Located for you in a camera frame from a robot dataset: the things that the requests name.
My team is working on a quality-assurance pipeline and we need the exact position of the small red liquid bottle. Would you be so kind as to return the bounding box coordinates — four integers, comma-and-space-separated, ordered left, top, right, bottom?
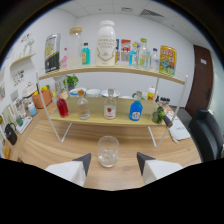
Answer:
55, 91, 70, 118

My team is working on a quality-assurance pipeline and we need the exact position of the orange cap clear bottle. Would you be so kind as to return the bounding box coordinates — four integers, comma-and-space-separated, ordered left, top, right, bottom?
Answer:
76, 89, 91, 120

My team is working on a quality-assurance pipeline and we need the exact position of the green cup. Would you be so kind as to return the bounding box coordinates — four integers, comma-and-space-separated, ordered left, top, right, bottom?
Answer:
15, 114, 24, 127

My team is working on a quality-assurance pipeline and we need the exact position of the clear glass with ice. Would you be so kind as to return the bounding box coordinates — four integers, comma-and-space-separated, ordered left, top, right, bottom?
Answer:
97, 135, 120, 168

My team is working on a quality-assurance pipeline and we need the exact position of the white folded towel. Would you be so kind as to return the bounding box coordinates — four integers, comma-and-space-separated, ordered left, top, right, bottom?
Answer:
168, 116, 192, 143

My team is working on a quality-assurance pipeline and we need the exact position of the dark cylinder muddler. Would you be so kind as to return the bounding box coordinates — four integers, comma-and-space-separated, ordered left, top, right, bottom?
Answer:
162, 114, 174, 129

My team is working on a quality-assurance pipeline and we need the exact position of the black chair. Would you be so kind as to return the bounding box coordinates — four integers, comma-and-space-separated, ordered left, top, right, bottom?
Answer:
188, 109, 224, 163

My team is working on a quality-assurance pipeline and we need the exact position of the white tray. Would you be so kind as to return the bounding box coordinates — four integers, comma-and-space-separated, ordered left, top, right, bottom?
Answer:
15, 116, 34, 135

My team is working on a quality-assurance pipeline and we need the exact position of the blue liquid bottle silver cap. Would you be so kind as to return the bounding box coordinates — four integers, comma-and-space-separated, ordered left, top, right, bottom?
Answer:
128, 90, 144, 122

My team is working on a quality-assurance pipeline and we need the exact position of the black kettle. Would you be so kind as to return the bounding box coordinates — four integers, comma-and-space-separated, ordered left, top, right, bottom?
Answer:
4, 122, 18, 146

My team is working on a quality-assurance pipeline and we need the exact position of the clear bottle red label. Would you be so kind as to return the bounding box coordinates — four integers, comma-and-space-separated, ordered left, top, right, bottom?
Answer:
103, 88, 117, 120

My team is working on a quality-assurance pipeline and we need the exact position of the orange basket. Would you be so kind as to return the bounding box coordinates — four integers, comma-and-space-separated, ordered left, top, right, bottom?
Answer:
32, 88, 53, 110

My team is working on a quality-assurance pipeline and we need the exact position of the white tub red lid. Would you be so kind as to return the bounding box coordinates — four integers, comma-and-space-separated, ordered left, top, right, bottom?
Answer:
147, 85, 156, 102

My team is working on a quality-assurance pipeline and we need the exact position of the brown door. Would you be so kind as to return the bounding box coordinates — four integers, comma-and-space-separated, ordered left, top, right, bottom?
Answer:
185, 44, 214, 118

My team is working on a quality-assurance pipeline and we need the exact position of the blue cap clear bottle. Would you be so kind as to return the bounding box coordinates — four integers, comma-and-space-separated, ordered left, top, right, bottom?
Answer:
149, 47, 160, 72

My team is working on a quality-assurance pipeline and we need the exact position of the small pink bottle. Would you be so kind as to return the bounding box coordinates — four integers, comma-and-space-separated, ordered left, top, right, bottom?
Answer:
60, 47, 69, 70

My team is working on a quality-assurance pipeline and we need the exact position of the small light blue bottle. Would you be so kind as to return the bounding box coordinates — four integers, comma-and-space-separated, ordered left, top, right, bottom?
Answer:
129, 42, 139, 68

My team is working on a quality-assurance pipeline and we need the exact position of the teal liquid bottle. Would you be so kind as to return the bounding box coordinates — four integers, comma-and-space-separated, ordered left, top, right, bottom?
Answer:
81, 42, 91, 66

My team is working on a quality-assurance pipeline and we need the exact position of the large black yellow can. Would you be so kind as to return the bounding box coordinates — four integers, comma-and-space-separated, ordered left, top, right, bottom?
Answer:
44, 33, 62, 74

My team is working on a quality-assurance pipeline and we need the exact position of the glass jar cork lid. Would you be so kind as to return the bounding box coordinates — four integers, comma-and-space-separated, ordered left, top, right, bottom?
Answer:
67, 26, 83, 70

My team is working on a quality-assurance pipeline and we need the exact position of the large white bottle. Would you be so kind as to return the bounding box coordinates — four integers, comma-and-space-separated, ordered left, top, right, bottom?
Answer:
95, 19, 117, 67

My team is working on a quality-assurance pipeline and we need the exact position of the ceiling air vent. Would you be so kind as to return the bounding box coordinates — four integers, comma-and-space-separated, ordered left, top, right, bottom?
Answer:
139, 8, 165, 18

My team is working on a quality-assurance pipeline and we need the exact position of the white frame wooden shelf rack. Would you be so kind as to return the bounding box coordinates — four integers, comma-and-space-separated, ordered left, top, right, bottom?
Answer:
35, 64, 189, 149

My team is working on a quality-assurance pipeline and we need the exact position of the wooden wall shelf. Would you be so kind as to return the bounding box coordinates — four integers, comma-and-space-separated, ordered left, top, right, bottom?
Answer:
9, 51, 37, 68

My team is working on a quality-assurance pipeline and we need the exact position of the red wall poster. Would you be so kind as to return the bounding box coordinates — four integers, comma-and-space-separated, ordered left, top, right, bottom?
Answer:
120, 38, 132, 63

